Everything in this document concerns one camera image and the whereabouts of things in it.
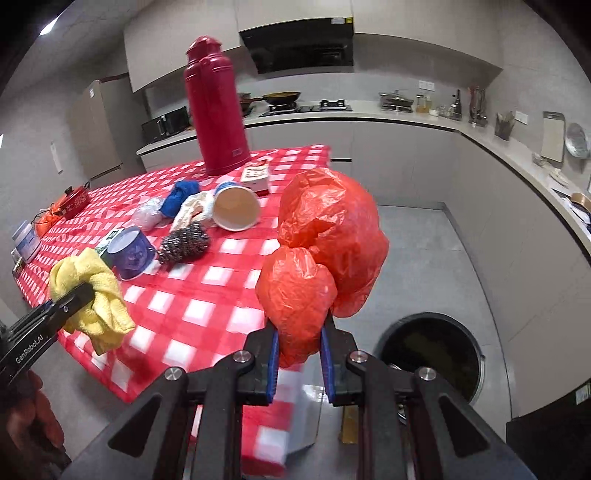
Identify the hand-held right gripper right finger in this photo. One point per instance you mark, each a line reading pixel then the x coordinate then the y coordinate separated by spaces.
pixel 328 364

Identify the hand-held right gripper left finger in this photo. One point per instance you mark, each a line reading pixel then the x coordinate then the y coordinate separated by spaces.
pixel 272 364

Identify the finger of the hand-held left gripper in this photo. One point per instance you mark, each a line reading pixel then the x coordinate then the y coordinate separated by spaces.
pixel 69 307

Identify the yellow cloth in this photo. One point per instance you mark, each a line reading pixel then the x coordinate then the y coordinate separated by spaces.
pixel 106 314

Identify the blue paper bowl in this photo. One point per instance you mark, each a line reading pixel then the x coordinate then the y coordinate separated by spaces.
pixel 134 256

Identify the black round trash bin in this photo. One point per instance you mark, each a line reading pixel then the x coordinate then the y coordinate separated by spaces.
pixel 429 350

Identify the clear plastic bag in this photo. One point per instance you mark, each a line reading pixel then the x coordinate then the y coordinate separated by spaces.
pixel 147 214

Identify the red plastic bag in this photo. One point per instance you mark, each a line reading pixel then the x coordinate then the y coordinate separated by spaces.
pixel 332 230

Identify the white paper towel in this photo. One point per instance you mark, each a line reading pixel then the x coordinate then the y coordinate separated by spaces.
pixel 191 207

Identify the person's left hand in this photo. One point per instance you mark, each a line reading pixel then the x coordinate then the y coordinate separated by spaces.
pixel 27 415

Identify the cardboard piece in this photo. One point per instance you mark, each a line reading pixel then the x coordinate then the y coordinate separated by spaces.
pixel 348 424

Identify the green packet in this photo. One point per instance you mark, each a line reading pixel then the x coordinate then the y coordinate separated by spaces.
pixel 107 241

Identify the clear plastic container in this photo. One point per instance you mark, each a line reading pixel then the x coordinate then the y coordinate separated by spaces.
pixel 25 241

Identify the orange plastic bag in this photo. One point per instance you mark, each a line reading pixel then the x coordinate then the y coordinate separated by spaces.
pixel 45 224

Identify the red white checked tablecloth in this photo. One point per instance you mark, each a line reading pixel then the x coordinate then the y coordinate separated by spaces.
pixel 198 295

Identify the small red pot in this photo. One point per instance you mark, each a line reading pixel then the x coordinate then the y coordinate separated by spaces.
pixel 74 202

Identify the steel wool scrubber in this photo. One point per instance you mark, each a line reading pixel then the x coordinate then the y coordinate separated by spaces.
pixel 184 242

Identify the blue cloth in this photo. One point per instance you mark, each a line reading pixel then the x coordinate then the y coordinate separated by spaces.
pixel 178 196

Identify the paper cup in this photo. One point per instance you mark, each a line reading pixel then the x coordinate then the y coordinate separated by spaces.
pixel 235 210

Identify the grey refrigerator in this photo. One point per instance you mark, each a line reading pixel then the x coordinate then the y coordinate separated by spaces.
pixel 104 134

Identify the red white carton box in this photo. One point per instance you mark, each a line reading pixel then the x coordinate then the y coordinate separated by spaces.
pixel 256 177

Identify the black microwave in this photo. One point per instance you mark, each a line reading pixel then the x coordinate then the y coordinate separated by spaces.
pixel 164 124

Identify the lower kitchen cabinets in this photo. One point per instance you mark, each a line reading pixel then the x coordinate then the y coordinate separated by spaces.
pixel 401 161

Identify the kitchen cabinets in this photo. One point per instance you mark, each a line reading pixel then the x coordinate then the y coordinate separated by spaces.
pixel 401 161
pixel 184 41

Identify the black box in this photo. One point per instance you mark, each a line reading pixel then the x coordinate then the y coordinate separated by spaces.
pixel 549 443

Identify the red thermos flask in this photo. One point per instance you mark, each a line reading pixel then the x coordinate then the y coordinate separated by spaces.
pixel 214 115

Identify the gas stove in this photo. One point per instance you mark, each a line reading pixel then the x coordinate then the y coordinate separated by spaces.
pixel 323 108

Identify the wok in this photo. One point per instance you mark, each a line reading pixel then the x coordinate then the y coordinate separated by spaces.
pixel 281 97

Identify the metal pot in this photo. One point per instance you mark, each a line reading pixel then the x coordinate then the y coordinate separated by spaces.
pixel 396 100

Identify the oil bottle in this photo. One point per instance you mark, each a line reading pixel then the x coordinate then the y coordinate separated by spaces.
pixel 422 105

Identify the ceiling light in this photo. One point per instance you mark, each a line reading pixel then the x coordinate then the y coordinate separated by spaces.
pixel 48 25

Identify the dark glass bottle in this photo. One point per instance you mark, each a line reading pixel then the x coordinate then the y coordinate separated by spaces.
pixel 457 106

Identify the upper kitchen cabinets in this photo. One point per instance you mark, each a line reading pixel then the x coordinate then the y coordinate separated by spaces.
pixel 184 41

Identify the chopstick holder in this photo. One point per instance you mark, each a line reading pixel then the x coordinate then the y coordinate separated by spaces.
pixel 504 127

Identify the copper bowl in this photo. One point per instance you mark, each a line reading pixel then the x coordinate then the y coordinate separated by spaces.
pixel 579 201

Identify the black range hood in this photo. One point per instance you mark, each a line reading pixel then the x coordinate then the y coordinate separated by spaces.
pixel 300 48

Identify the cutting board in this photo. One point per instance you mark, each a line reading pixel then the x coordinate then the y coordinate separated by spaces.
pixel 553 136

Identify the round metal plate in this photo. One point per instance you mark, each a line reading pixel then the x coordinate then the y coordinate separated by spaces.
pixel 577 141

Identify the wall socket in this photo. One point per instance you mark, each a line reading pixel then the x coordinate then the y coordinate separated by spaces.
pixel 427 85

